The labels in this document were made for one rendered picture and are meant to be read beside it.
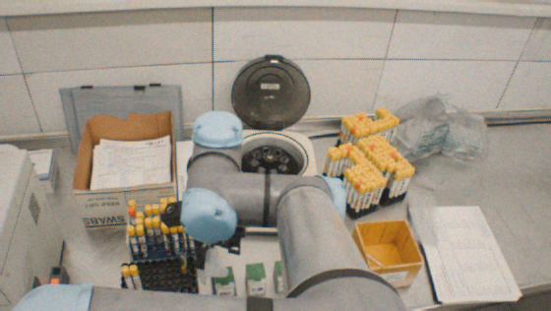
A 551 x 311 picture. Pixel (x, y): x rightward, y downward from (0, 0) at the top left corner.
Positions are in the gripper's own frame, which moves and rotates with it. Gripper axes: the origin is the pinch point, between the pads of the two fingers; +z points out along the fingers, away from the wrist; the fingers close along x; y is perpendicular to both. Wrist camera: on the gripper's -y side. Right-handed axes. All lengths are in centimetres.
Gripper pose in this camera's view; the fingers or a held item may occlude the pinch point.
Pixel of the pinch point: (210, 258)
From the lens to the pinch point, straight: 90.9
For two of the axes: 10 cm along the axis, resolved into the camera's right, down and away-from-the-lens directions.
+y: 9.7, 2.0, -1.0
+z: -0.8, 7.4, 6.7
